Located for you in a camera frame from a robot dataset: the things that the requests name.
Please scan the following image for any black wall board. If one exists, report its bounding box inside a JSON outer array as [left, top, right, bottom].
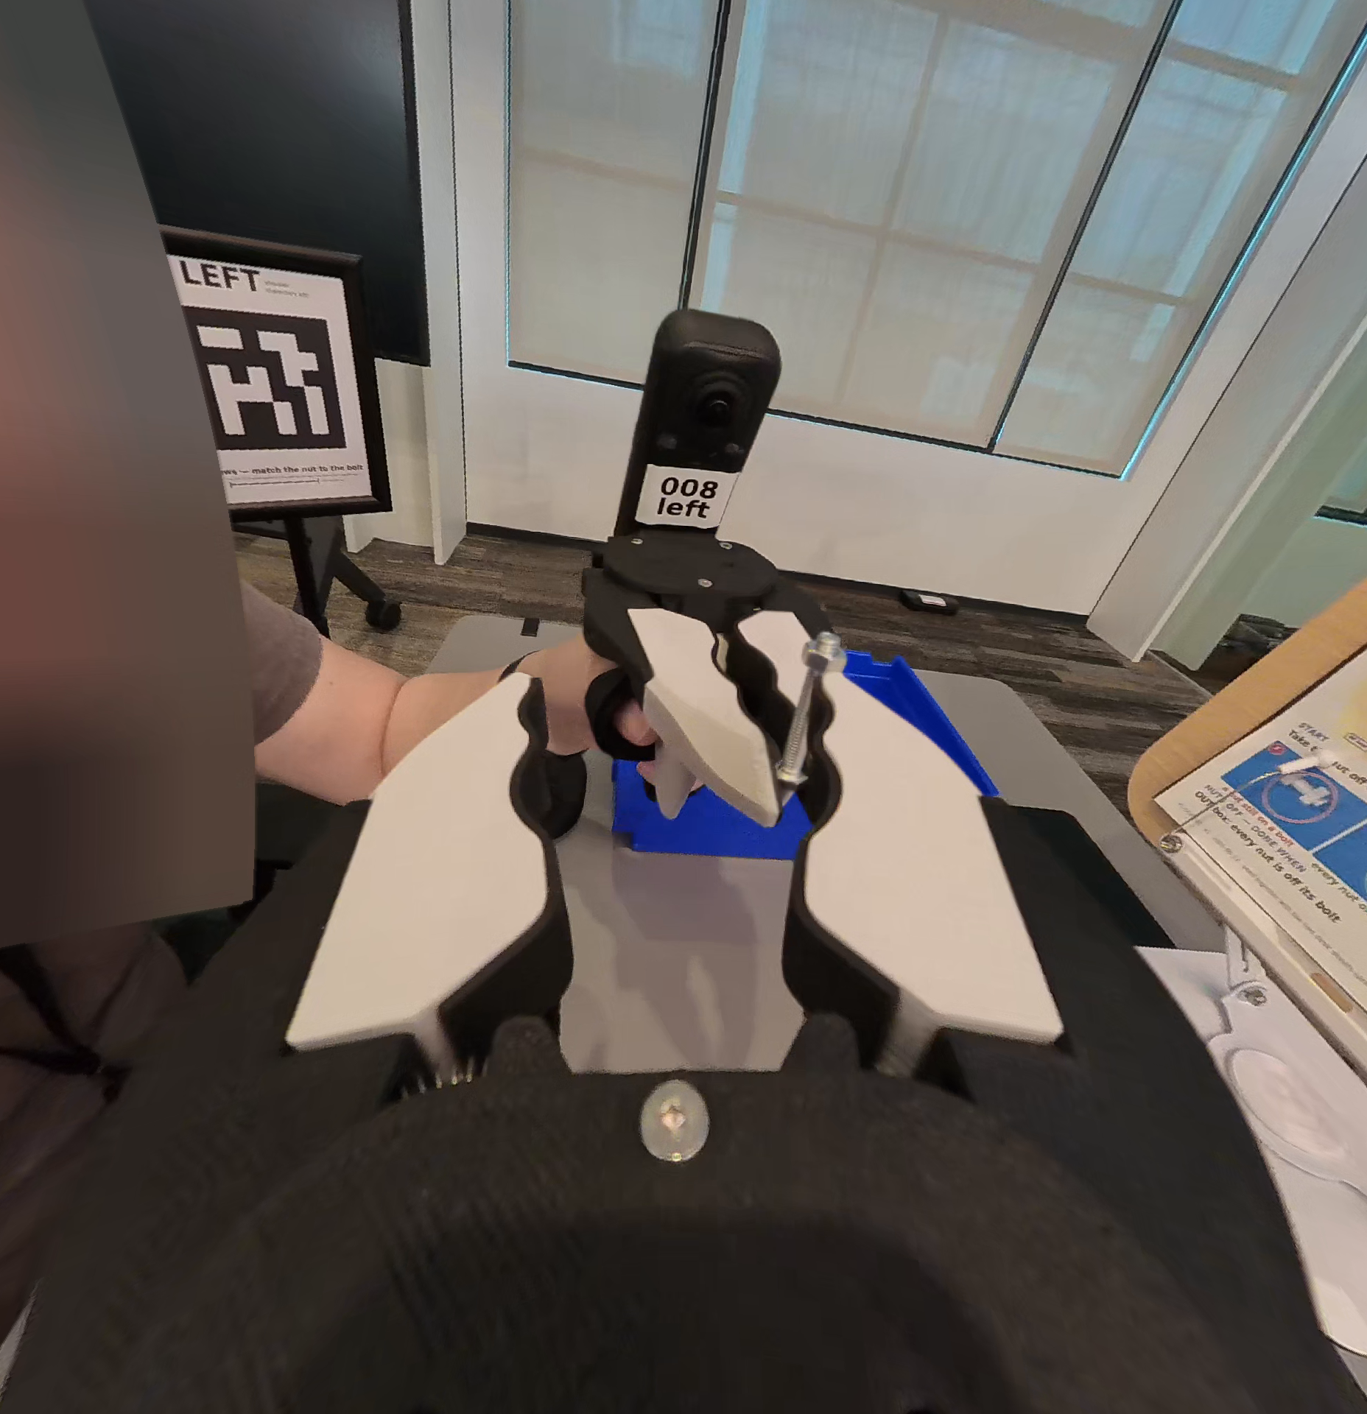
[[84, 0, 433, 368]]

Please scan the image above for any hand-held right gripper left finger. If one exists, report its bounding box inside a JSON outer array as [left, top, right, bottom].
[[286, 672, 587, 1082]]

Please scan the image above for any blue plastic bin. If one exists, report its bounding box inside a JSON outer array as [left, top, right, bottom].
[[608, 649, 1002, 861]]

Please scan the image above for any black rolling sign stand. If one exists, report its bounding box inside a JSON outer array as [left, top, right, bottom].
[[233, 511, 403, 633]]

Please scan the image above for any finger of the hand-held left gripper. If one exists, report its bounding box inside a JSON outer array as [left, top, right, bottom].
[[722, 610, 838, 799], [626, 607, 784, 827]]

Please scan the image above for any thin long bolt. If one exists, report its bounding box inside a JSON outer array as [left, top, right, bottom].
[[774, 631, 846, 787]]

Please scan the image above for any framed marker sign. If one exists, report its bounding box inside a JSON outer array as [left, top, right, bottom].
[[158, 224, 394, 521]]

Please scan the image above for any person's left forearm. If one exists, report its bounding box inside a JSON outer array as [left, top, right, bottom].
[[255, 638, 530, 809]]

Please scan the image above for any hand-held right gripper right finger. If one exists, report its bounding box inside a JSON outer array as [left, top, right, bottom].
[[781, 675, 1066, 1082]]

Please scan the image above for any large paned window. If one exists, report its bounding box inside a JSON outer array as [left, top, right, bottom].
[[504, 0, 1359, 482]]

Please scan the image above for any person's left hand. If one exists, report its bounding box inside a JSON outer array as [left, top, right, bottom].
[[522, 641, 667, 774]]

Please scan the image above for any wooden document board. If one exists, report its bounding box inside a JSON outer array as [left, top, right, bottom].
[[1126, 568, 1367, 885]]

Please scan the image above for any white stand base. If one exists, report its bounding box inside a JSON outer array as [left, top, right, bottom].
[[1134, 927, 1367, 1362]]

